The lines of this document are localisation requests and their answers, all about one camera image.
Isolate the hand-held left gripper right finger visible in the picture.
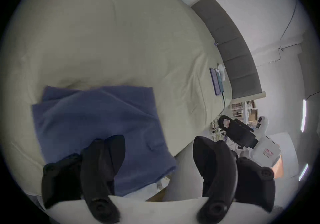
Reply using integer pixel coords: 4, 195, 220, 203
193, 136, 276, 222

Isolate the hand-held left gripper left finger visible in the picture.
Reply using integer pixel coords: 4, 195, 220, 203
41, 135, 126, 221

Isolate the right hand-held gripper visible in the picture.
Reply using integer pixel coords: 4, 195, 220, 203
218, 115, 282, 168

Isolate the dark blue shirt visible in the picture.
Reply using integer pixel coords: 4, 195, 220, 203
32, 85, 177, 197

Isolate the person's right hand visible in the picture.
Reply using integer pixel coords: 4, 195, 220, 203
272, 155, 285, 179

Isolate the shelf with boxes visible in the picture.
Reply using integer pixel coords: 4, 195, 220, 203
231, 100, 258, 121

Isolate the teal-edged phone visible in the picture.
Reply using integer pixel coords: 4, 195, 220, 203
215, 68, 225, 94

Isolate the dark phone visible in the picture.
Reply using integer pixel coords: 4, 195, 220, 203
209, 67, 218, 96

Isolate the small white pouch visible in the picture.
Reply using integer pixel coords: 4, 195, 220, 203
217, 63, 227, 81

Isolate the grey padded headboard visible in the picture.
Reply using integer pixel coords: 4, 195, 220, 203
191, 0, 263, 100

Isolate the bed with pale green sheet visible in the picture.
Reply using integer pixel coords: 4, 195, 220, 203
2, 0, 233, 201

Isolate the black cable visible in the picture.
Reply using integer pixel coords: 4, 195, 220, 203
219, 92, 226, 116

